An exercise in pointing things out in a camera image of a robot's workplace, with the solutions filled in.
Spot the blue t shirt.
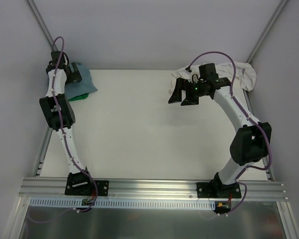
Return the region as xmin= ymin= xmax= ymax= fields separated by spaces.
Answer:
xmin=64 ymin=62 xmax=98 ymax=100

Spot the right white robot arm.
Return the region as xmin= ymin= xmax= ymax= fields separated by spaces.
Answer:
xmin=168 ymin=63 xmax=272 ymax=199

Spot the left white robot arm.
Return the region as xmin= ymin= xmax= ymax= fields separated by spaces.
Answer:
xmin=39 ymin=51 xmax=96 ymax=197

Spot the green t shirt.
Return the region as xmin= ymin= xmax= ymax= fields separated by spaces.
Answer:
xmin=68 ymin=93 xmax=89 ymax=102

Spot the white t shirt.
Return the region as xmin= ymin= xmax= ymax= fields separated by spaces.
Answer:
xmin=171 ymin=62 xmax=257 ymax=92

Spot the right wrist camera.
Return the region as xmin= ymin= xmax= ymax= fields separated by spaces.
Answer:
xmin=185 ymin=66 xmax=200 ymax=84

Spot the left aluminium frame post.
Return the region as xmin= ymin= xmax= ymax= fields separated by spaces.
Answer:
xmin=26 ymin=0 xmax=67 ymax=72

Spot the aluminium frame post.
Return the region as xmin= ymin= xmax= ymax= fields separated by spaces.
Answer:
xmin=246 ymin=0 xmax=290 ymax=64
xmin=26 ymin=0 xmax=67 ymax=72

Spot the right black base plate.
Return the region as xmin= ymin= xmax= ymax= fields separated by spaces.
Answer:
xmin=196 ymin=182 xmax=242 ymax=199

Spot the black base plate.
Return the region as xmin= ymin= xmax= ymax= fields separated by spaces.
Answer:
xmin=64 ymin=178 xmax=110 ymax=197
xmin=196 ymin=182 xmax=242 ymax=199

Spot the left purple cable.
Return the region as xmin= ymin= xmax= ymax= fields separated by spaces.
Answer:
xmin=51 ymin=36 xmax=99 ymax=213

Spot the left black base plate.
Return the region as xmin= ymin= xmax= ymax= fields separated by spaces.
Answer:
xmin=64 ymin=178 xmax=110 ymax=197

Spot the aluminium mounting rail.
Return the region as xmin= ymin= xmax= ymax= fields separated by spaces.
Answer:
xmin=18 ymin=177 xmax=289 ymax=202

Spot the right aluminium frame post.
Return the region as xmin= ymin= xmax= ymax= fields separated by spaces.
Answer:
xmin=246 ymin=0 xmax=290 ymax=64

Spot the slotted white cable duct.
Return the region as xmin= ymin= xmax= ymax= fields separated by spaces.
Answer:
xmin=29 ymin=197 xmax=215 ymax=211

